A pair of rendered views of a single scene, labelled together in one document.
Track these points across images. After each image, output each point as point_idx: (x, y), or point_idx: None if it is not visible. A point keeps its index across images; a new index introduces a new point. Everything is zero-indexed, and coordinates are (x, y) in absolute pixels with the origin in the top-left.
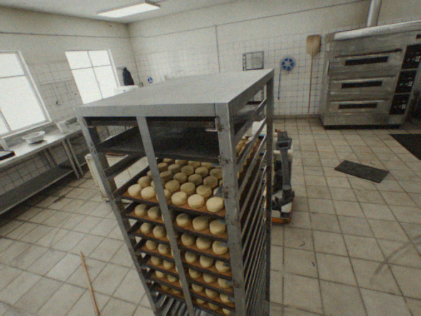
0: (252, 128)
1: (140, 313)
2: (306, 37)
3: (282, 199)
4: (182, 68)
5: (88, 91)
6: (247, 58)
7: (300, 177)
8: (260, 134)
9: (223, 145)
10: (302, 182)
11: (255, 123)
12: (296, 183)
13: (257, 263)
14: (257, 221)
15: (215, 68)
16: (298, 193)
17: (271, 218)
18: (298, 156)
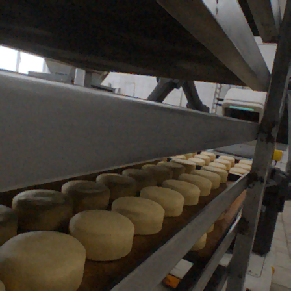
0: (226, 96)
1: None
2: None
3: (290, 179)
4: (134, 80)
5: (0, 62)
6: (222, 88)
7: (282, 256)
8: (239, 105)
9: None
10: (288, 264)
11: (232, 89)
12: (275, 263)
13: (201, 282)
14: (253, 40)
15: (177, 89)
16: (279, 279)
17: (267, 179)
18: (279, 228)
